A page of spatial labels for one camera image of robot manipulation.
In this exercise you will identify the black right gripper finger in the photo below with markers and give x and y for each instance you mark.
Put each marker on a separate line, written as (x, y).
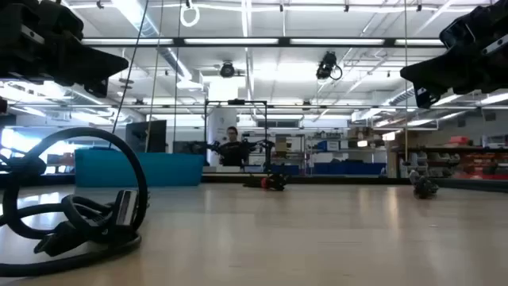
(424, 99)
(436, 75)

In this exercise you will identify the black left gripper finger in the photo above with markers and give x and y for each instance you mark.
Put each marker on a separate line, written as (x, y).
(97, 88)
(91, 65)

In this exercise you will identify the blue plastic bin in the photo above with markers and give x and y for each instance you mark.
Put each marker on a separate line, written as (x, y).
(158, 171)

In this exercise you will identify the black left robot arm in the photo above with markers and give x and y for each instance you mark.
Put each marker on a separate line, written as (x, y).
(2, 106)

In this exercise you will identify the black monitor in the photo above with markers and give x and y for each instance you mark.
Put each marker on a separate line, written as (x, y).
(139, 137)

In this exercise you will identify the shelf with red bins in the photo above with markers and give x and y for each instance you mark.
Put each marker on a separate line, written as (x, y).
(468, 159)

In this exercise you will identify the black curved background object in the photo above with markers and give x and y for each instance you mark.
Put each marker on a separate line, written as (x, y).
(33, 166)

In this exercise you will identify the black round ceiling fixture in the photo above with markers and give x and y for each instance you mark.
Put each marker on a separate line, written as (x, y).
(227, 70)

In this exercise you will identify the person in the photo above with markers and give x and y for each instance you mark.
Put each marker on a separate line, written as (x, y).
(232, 153)

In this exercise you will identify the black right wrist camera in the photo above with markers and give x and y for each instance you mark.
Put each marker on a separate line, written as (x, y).
(456, 33)

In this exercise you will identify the black overhead frame bar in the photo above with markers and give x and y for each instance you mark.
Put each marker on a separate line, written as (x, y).
(178, 41)

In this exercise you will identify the black ceiling-mounted camera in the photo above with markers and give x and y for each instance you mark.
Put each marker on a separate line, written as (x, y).
(326, 65)

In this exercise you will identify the black distant station frame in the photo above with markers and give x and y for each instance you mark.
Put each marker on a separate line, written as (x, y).
(266, 131)

